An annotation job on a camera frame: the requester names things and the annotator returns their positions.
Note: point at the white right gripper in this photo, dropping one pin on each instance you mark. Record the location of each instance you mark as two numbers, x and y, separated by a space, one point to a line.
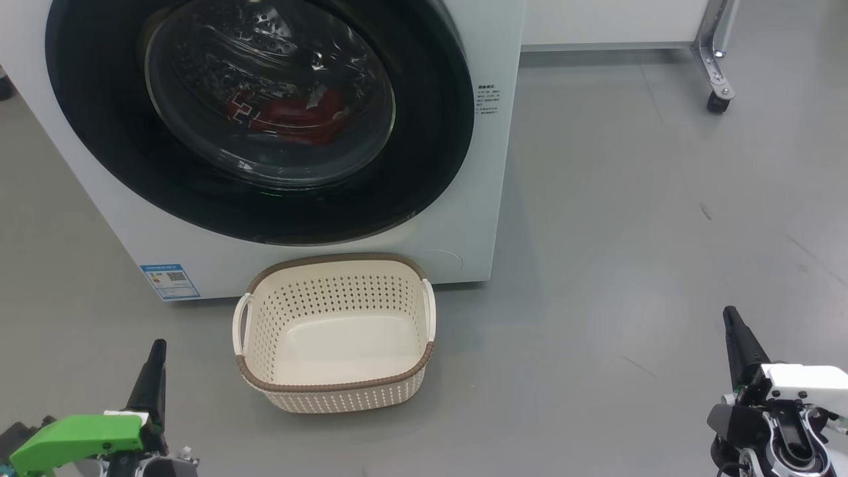
808 384

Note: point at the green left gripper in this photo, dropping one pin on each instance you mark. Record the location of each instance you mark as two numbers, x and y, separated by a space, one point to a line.
79 437

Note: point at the round black glass washer door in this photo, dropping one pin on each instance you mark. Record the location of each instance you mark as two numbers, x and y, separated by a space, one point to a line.
99 119

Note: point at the red garment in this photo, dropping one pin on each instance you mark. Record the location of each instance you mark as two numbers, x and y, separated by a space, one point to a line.
298 119

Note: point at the cream perforated basket brown rim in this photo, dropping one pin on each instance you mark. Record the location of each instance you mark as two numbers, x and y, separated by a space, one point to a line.
338 344

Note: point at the white front-load washing machine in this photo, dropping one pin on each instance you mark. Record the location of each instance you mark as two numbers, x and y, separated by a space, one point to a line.
331 228

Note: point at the blue energy label sticker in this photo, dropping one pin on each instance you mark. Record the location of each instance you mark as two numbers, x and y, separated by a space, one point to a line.
169 281

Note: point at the small printed text sticker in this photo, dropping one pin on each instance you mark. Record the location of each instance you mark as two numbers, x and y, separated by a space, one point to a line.
488 101

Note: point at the white partition board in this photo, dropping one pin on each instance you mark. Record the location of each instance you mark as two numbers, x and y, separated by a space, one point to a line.
609 20

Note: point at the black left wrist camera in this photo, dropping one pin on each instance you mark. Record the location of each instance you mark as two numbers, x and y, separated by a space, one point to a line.
20 435

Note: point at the metal frame leg with caster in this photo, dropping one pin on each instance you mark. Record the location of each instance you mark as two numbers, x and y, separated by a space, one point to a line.
712 63

